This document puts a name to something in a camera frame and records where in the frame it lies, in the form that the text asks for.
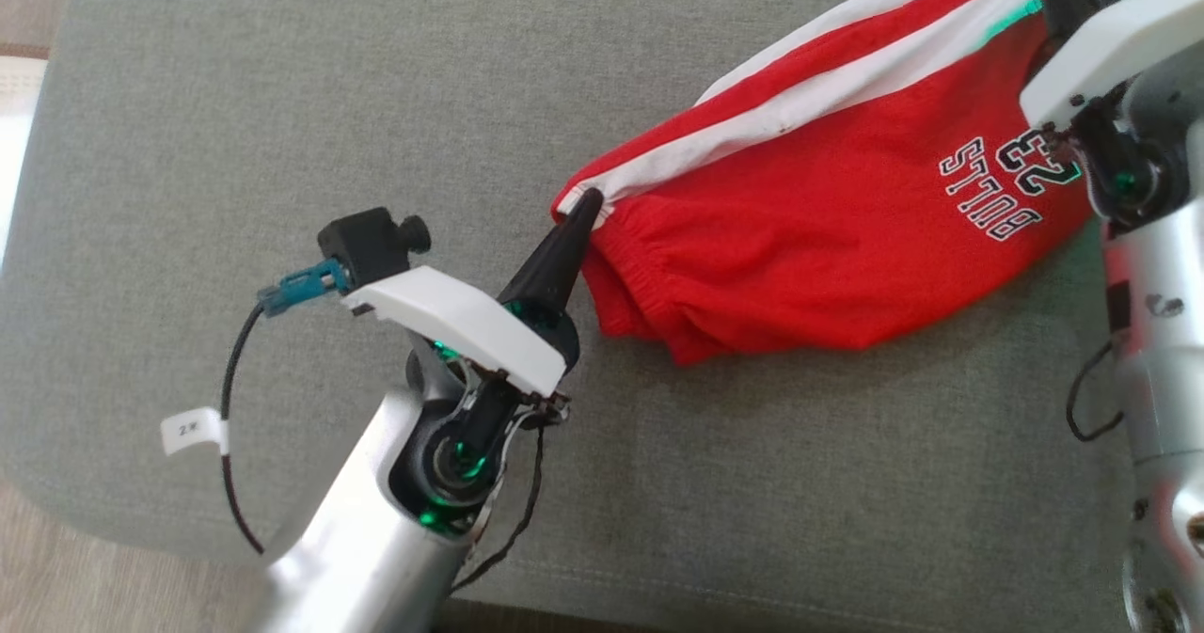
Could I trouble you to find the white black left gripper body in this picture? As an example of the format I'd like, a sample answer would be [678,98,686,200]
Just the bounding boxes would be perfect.
[341,266,581,427]

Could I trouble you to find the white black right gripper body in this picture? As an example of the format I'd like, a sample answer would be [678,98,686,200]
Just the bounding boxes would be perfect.
[1021,0,1204,178]

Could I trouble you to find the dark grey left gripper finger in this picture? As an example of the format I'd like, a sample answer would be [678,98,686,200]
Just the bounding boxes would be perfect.
[497,188,605,324]

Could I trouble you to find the red white-striped basketball shorts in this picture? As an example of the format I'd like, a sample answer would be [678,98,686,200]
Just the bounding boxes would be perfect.
[550,0,1097,366]

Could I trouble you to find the white floor rug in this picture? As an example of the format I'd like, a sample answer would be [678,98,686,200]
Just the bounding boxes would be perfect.
[0,55,50,272]

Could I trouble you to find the black cable with teal connector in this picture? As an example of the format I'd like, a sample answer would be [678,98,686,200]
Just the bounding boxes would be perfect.
[219,259,351,556]

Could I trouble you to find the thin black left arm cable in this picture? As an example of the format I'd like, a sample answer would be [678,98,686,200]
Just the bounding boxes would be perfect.
[450,421,548,594]

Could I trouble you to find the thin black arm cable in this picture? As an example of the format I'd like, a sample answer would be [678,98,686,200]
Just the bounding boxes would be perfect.
[1066,340,1127,444]
[450,421,548,594]

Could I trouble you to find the white cable label tag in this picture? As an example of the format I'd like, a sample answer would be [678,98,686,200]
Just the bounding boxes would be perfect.
[162,409,230,456]

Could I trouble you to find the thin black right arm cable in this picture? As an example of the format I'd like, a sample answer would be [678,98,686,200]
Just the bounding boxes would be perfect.
[1066,340,1127,444]

